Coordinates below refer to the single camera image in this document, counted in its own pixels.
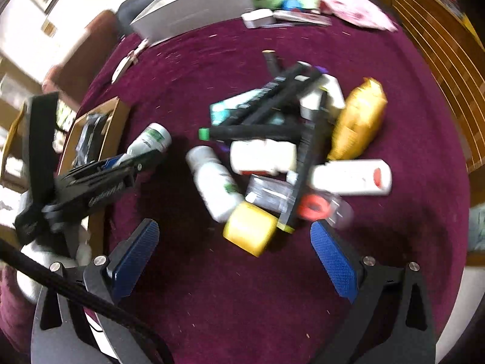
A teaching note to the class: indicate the small white container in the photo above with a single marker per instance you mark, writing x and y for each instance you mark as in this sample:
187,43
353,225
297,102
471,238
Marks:
334,91

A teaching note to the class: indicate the yellow snack packet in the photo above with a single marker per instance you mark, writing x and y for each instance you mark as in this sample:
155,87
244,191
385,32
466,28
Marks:
358,121

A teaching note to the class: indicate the small white bottle green label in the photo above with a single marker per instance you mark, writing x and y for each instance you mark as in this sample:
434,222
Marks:
151,138

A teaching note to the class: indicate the cardboard box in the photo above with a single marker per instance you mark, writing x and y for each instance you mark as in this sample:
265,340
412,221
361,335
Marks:
113,121

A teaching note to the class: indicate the flat printed packet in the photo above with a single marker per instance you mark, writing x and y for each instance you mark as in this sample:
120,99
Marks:
303,18

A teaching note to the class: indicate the white bottle red cap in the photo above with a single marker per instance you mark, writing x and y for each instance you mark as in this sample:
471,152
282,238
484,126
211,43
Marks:
348,177

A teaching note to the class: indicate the red number candle packet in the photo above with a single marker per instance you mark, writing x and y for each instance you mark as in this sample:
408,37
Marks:
314,207

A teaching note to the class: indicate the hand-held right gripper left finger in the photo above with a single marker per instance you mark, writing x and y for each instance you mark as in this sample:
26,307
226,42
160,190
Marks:
133,258

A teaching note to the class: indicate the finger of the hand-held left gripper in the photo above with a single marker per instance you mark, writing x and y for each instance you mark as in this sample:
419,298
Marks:
146,160
110,163

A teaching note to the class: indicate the black leather sofa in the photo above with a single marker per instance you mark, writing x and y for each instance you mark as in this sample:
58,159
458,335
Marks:
127,15

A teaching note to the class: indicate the white charging case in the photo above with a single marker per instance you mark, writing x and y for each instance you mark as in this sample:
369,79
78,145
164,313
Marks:
257,19

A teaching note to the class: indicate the white key fob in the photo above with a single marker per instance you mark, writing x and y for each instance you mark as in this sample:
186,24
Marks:
127,62

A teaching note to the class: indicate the long grey box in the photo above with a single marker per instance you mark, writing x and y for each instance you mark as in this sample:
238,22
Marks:
189,7

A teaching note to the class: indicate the large white bottle leaf label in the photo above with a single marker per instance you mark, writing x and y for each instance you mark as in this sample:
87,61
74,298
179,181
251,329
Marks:
214,185

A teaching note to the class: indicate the squat white bottle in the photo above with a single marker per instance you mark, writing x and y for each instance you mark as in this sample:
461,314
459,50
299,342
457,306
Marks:
263,157

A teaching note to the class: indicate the pink cloth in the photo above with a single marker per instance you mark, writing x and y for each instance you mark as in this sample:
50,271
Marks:
356,9

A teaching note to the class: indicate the black snack packet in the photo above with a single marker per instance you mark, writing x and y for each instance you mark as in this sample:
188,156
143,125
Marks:
89,136

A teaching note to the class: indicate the black marker olive cap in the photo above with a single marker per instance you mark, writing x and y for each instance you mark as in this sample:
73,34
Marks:
271,62

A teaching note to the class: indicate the brown armchair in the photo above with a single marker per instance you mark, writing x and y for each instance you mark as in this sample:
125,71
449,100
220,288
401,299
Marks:
83,57

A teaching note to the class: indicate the green white cloth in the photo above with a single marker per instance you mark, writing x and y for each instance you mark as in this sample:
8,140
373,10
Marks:
477,227

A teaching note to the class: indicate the yellow jar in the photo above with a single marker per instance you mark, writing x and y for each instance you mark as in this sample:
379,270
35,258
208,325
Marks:
248,233

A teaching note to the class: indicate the clear plastic packet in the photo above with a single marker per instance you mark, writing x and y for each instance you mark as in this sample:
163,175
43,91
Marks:
265,193

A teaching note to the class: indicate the wooden slatted chair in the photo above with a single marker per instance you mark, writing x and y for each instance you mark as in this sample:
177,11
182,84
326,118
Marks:
435,64

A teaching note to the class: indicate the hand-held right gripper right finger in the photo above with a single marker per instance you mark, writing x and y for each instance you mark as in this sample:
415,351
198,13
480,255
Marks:
336,264

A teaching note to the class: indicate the black marker green cap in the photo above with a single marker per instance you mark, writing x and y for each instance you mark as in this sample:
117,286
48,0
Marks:
250,132

